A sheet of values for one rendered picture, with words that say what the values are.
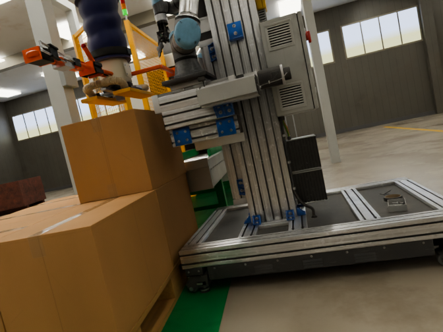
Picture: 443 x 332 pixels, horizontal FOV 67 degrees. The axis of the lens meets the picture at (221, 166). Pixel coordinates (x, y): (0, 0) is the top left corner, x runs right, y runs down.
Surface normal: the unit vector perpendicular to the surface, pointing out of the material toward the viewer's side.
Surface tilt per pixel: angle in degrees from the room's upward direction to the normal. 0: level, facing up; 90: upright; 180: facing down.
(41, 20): 90
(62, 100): 90
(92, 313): 90
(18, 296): 90
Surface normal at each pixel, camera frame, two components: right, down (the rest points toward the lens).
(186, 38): 0.22, 0.16
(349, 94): -0.22, 0.13
